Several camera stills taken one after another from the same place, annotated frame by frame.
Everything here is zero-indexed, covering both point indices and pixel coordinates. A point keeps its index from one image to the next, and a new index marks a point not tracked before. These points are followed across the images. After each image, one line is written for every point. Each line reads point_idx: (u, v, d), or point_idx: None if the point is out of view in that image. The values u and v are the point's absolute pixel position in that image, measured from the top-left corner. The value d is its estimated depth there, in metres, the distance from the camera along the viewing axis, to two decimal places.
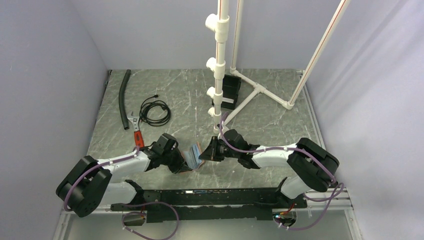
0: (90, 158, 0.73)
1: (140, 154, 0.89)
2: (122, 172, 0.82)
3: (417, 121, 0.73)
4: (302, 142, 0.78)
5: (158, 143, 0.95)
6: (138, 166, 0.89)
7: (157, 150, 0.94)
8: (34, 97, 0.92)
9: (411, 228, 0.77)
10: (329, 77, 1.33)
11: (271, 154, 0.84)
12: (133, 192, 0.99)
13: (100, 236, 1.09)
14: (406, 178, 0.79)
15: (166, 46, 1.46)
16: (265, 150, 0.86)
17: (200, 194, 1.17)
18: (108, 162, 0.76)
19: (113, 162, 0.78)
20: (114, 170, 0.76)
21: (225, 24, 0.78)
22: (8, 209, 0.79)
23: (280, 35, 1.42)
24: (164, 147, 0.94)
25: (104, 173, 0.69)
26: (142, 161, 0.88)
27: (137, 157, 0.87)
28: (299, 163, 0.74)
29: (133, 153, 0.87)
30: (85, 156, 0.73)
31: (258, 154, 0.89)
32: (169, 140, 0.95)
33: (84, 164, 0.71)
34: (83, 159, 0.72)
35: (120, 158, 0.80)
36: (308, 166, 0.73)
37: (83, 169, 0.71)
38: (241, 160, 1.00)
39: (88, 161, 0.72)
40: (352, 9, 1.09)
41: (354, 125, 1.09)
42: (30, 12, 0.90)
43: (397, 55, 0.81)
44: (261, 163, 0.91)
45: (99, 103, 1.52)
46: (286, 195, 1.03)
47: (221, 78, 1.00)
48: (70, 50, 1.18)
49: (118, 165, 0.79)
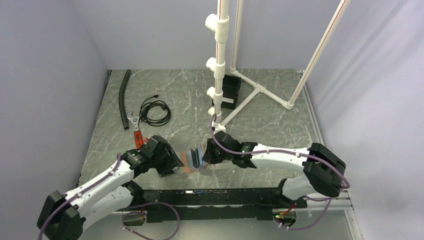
0: (58, 194, 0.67)
1: (119, 169, 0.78)
2: (99, 197, 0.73)
3: (417, 121, 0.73)
4: (313, 148, 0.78)
5: (147, 146, 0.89)
6: (122, 181, 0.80)
7: (146, 154, 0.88)
8: (34, 96, 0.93)
9: (411, 228, 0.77)
10: (329, 77, 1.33)
11: (276, 157, 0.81)
12: (129, 198, 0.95)
13: (100, 236, 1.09)
14: (406, 179, 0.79)
15: (166, 46, 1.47)
16: (268, 151, 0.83)
17: (200, 194, 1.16)
18: (76, 195, 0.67)
19: (82, 192, 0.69)
20: (83, 203, 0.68)
21: (225, 25, 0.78)
22: (8, 209, 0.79)
23: (279, 35, 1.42)
24: (153, 150, 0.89)
25: (72, 211, 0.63)
26: (123, 176, 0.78)
27: (115, 174, 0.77)
28: (316, 172, 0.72)
29: (110, 171, 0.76)
30: (53, 191, 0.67)
31: (261, 155, 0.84)
32: (159, 142, 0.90)
33: (51, 201, 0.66)
34: (51, 196, 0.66)
35: (92, 184, 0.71)
36: (324, 176, 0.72)
37: (52, 206, 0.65)
38: (235, 160, 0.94)
39: (55, 198, 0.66)
40: (352, 9, 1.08)
41: (354, 125, 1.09)
42: (30, 12, 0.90)
43: (397, 55, 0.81)
44: (259, 163, 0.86)
45: (99, 103, 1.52)
46: (289, 197, 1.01)
47: (221, 78, 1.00)
48: (70, 50, 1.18)
49: (89, 194, 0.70)
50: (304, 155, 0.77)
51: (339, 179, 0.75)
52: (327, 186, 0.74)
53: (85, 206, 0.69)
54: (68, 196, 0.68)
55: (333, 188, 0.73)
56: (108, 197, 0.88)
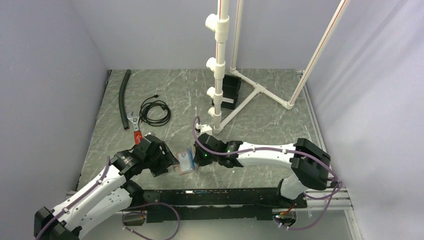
0: (45, 210, 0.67)
1: (107, 176, 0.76)
2: (90, 207, 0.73)
3: (417, 121, 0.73)
4: (299, 144, 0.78)
5: (139, 147, 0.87)
6: (114, 186, 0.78)
7: (139, 155, 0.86)
8: (34, 97, 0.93)
9: (411, 228, 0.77)
10: (329, 77, 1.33)
11: (262, 155, 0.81)
12: (127, 200, 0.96)
13: (100, 236, 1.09)
14: (406, 179, 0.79)
15: (166, 46, 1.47)
16: (254, 150, 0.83)
17: (200, 194, 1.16)
18: (63, 211, 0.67)
19: (69, 207, 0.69)
20: (71, 217, 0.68)
21: (225, 25, 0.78)
22: (8, 209, 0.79)
23: (280, 35, 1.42)
24: (145, 151, 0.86)
25: (60, 229, 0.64)
26: (112, 184, 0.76)
27: (103, 183, 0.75)
28: (304, 168, 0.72)
29: (98, 180, 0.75)
30: (41, 207, 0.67)
31: (247, 154, 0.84)
32: (152, 143, 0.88)
33: (38, 218, 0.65)
34: (39, 212, 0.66)
35: (79, 197, 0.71)
36: (311, 170, 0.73)
37: (39, 223, 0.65)
38: (222, 161, 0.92)
39: (42, 215, 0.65)
40: (352, 9, 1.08)
41: (354, 125, 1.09)
42: (30, 12, 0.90)
43: (397, 55, 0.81)
44: (246, 162, 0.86)
45: (99, 103, 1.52)
46: (288, 197, 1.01)
47: (221, 78, 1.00)
48: (70, 50, 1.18)
49: (77, 207, 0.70)
50: (290, 152, 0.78)
51: (326, 172, 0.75)
52: (315, 181, 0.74)
53: (74, 219, 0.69)
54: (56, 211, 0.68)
55: (321, 182, 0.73)
56: (103, 203, 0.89)
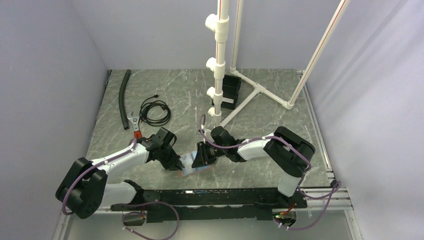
0: (85, 159, 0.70)
1: (137, 148, 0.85)
2: (119, 169, 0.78)
3: (416, 121, 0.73)
4: (279, 132, 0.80)
5: (157, 136, 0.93)
6: (136, 161, 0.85)
7: (156, 141, 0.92)
8: (33, 97, 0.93)
9: (412, 228, 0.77)
10: (329, 77, 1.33)
11: (251, 145, 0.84)
12: (132, 193, 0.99)
13: (100, 237, 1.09)
14: (406, 178, 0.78)
15: (165, 47, 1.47)
16: (248, 142, 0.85)
17: (200, 194, 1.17)
18: (103, 162, 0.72)
19: (108, 161, 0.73)
20: (109, 169, 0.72)
21: (225, 25, 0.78)
22: (8, 209, 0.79)
23: (279, 35, 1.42)
24: (163, 139, 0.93)
25: (100, 175, 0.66)
26: (140, 155, 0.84)
27: (134, 151, 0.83)
28: (274, 150, 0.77)
29: (130, 148, 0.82)
30: (79, 158, 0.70)
31: (244, 146, 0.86)
32: (169, 132, 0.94)
33: (77, 167, 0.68)
34: (77, 162, 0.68)
35: (116, 156, 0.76)
36: (283, 154, 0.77)
37: (78, 173, 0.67)
38: (229, 154, 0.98)
39: (81, 165, 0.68)
40: (352, 10, 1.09)
41: (353, 125, 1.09)
42: (30, 13, 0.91)
43: (397, 55, 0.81)
44: (245, 155, 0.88)
45: (99, 103, 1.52)
46: (284, 194, 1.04)
47: (221, 78, 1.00)
48: (70, 50, 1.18)
49: (114, 164, 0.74)
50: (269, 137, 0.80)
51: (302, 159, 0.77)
52: (289, 165, 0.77)
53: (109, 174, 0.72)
54: (94, 163, 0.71)
55: (294, 165, 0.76)
56: (116, 185, 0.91)
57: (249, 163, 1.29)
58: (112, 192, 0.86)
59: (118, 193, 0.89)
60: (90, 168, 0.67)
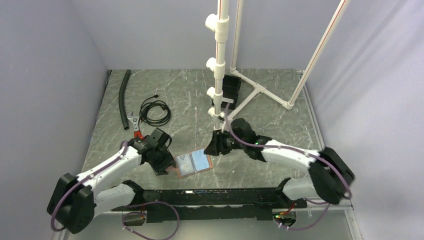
0: (71, 175, 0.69)
1: (127, 153, 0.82)
2: (109, 179, 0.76)
3: (417, 121, 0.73)
4: (325, 152, 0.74)
5: (152, 136, 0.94)
6: (130, 165, 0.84)
7: (151, 141, 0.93)
8: (34, 97, 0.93)
9: (412, 228, 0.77)
10: (329, 77, 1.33)
11: (286, 154, 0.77)
12: (131, 195, 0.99)
13: (100, 237, 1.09)
14: (406, 178, 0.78)
15: (165, 47, 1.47)
16: (279, 148, 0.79)
17: (200, 194, 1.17)
18: (89, 176, 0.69)
19: (94, 174, 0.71)
20: (96, 183, 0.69)
21: (225, 25, 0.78)
22: (8, 209, 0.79)
23: (279, 35, 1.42)
24: (158, 140, 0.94)
25: (86, 192, 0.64)
26: (131, 160, 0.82)
27: (124, 158, 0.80)
28: (320, 173, 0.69)
29: (119, 154, 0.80)
30: (64, 174, 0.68)
31: (272, 150, 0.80)
32: (164, 133, 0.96)
33: (63, 183, 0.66)
34: (63, 179, 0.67)
35: (104, 166, 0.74)
36: (328, 180, 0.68)
37: (64, 189, 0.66)
38: (248, 150, 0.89)
39: (66, 181, 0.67)
40: (352, 10, 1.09)
41: (353, 125, 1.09)
42: (30, 13, 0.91)
43: (397, 55, 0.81)
44: (269, 157, 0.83)
45: (99, 103, 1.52)
46: (286, 195, 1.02)
47: (221, 78, 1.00)
48: (70, 50, 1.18)
49: (101, 175, 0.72)
50: (313, 155, 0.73)
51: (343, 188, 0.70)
52: (329, 191, 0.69)
53: (97, 187, 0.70)
54: (81, 177, 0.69)
55: (335, 194, 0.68)
56: (113, 191, 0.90)
57: (249, 163, 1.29)
58: (111, 198, 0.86)
59: (117, 197, 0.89)
60: (76, 185, 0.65)
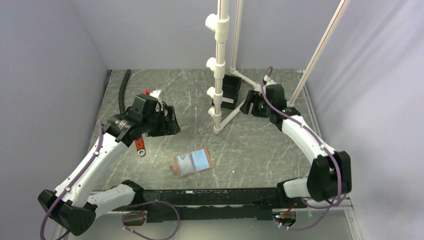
0: (47, 192, 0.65)
1: (103, 146, 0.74)
2: (93, 182, 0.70)
3: (417, 122, 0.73)
4: (339, 154, 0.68)
5: (134, 109, 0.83)
6: (115, 154, 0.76)
7: (135, 117, 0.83)
8: (34, 98, 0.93)
9: (412, 228, 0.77)
10: (329, 77, 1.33)
11: (302, 136, 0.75)
12: (132, 194, 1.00)
13: (100, 237, 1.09)
14: (407, 178, 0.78)
15: (165, 47, 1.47)
16: (301, 127, 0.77)
17: (200, 193, 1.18)
18: (65, 191, 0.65)
19: (70, 186, 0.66)
20: (76, 194, 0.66)
21: (225, 24, 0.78)
22: (8, 209, 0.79)
23: (280, 35, 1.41)
24: (141, 112, 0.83)
25: (68, 207, 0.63)
26: (111, 152, 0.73)
27: (100, 153, 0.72)
28: (321, 171, 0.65)
29: (94, 152, 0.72)
30: (41, 193, 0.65)
31: (293, 125, 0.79)
32: (146, 102, 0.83)
33: (43, 203, 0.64)
34: (41, 199, 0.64)
35: (80, 173, 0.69)
36: (325, 178, 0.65)
37: (46, 207, 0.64)
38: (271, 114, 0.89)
39: (45, 199, 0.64)
40: (352, 10, 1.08)
41: (353, 125, 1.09)
42: (29, 13, 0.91)
43: (397, 55, 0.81)
44: (286, 130, 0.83)
45: (99, 103, 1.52)
46: (285, 190, 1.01)
47: (221, 78, 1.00)
48: (70, 50, 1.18)
49: (79, 184, 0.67)
50: (326, 151, 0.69)
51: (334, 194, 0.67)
52: (317, 188, 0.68)
53: (81, 196, 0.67)
54: (59, 193, 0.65)
55: (322, 194, 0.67)
56: (113, 192, 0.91)
57: (249, 163, 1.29)
58: (113, 198, 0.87)
59: (117, 198, 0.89)
60: (53, 204, 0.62)
